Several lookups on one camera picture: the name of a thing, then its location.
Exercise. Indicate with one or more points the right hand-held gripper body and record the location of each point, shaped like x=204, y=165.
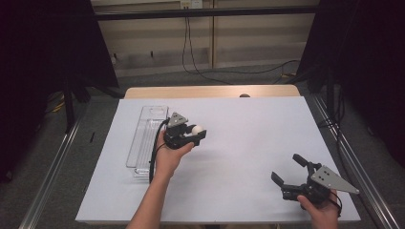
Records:
x=315, y=189

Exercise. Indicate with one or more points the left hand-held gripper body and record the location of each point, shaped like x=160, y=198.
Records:
x=176, y=136

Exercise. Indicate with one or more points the white egg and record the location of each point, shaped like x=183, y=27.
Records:
x=197, y=129

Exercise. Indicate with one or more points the clear plastic egg container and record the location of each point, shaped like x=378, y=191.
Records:
x=143, y=143

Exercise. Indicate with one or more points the person's left hand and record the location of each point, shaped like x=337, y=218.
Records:
x=168, y=162

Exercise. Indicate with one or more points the person's right hand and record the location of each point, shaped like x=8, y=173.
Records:
x=323, y=216

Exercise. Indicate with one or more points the white table mat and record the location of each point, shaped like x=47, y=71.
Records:
x=242, y=184

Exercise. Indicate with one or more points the wooden table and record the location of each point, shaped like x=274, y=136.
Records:
x=197, y=91

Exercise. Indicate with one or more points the dark round table grommet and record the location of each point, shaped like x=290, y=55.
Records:
x=244, y=95

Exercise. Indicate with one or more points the black stand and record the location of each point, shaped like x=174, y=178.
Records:
x=69, y=108
x=330, y=95

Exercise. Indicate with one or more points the small black pen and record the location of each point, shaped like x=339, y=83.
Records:
x=92, y=137

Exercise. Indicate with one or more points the black horizontal bar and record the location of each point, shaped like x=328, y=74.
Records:
x=203, y=13

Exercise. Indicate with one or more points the black curtain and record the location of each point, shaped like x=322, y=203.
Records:
x=369, y=63
x=38, y=63

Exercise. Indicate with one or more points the metal floor rail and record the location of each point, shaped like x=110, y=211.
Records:
x=47, y=181
x=356, y=165

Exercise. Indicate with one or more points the white wall outlet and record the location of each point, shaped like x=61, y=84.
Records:
x=191, y=4

